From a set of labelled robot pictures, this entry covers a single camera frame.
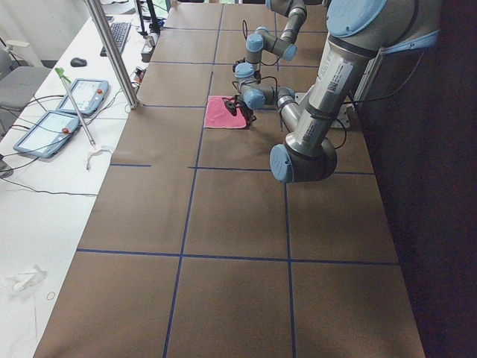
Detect grey office chair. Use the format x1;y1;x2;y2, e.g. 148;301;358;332
1;48;51;136

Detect teach pendant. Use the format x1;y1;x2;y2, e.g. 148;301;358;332
70;78;110;117
13;110;80;158

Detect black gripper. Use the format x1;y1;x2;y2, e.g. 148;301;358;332
222;95;241;114
236;101;256;123

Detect aluminium frame post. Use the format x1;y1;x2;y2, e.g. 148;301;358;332
84;0;139;110

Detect near teach pendant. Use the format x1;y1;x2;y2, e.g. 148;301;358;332
13;110;80;158

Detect pink and grey towel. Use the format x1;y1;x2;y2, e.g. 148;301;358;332
204;95;247;129

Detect black keyboard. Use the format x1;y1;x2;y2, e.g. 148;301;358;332
110;22;131;54

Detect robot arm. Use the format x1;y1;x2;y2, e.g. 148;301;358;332
235;1;443;183
222;1;307;116

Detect metal grabber stick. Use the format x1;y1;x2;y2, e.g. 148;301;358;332
54;67;98;151

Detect black computer mouse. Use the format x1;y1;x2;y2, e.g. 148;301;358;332
70;57;87;67

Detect far teach pendant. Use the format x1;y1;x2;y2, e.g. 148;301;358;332
70;78;110;117

